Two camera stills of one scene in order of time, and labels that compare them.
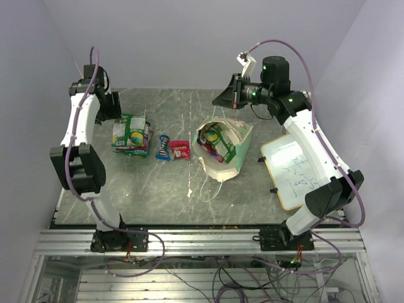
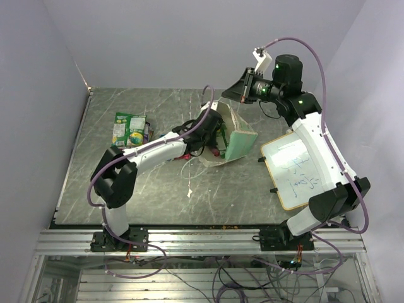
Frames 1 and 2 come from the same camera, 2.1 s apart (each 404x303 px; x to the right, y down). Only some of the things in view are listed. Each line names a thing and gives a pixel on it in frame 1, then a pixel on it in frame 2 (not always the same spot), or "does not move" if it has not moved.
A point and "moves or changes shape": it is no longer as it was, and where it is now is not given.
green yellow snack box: x=129 y=130 does not move
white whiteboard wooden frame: x=290 y=172 does not move
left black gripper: x=115 y=112 to x=213 y=142
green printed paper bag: x=221 y=145 moves or changes shape
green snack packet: x=129 y=130 to x=150 y=133
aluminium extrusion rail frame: x=328 y=243 does not move
